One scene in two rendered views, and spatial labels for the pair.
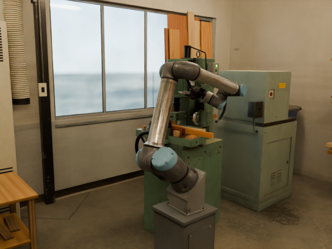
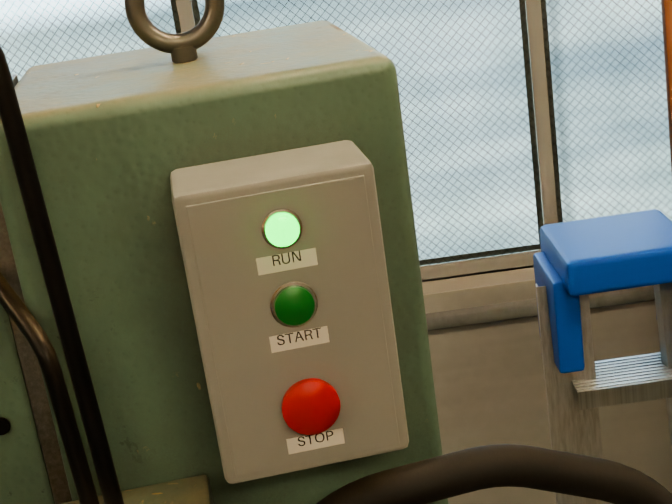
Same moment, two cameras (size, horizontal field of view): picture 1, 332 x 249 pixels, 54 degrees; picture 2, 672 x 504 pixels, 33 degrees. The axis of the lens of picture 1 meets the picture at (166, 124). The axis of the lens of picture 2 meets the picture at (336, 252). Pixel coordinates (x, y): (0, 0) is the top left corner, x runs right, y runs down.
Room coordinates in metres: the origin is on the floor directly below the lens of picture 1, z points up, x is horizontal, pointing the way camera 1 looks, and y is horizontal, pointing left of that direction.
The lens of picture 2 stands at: (2.49, -0.80, 1.61)
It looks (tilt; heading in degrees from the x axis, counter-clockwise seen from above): 18 degrees down; 42
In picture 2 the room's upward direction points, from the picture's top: 8 degrees counter-clockwise
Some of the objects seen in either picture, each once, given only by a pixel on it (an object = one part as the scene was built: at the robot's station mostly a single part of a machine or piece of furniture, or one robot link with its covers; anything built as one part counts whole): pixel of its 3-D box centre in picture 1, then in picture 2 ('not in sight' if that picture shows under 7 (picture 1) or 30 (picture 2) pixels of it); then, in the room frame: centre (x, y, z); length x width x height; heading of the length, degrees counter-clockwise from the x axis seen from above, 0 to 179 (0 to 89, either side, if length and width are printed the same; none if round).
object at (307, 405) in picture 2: not in sight; (310, 406); (2.86, -0.43, 1.36); 0.03 x 0.01 x 0.03; 139
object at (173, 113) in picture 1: (178, 116); not in sight; (2.74, -0.10, 1.03); 0.14 x 0.07 x 0.09; 139
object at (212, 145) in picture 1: (184, 145); not in sight; (2.82, -0.17, 0.76); 0.57 x 0.45 x 0.09; 139
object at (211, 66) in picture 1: (212, 72); (290, 310); (2.88, -0.40, 1.40); 0.10 x 0.06 x 0.16; 139
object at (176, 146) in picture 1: (171, 142); not in sight; (2.68, -0.05, 0.82); 0.40 x 0.21 x 0.04; 49
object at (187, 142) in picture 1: (165, 136); not in sight; (2.66, 0.00, 0.87); 0.61 x 0.30 x 0.06; 49
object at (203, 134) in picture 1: (182, 130); not in sight; (2.69, -0.14, 0.92); 0.60 x 0.02 x 0.04; 49
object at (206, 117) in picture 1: (204, 117); not in sight; (2.77, -0.33, 1.02); 0.09 x 0.07 x 0.12; 49
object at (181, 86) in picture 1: (177, 78); not in sight; (2.73, -0.09, 1.35); 0.18 x 0.18 x 0.31
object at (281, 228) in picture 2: not in sight; (282, 229); (2.86, -0.43, 1.46); 0.02 x 0.01 x 0.02; 139
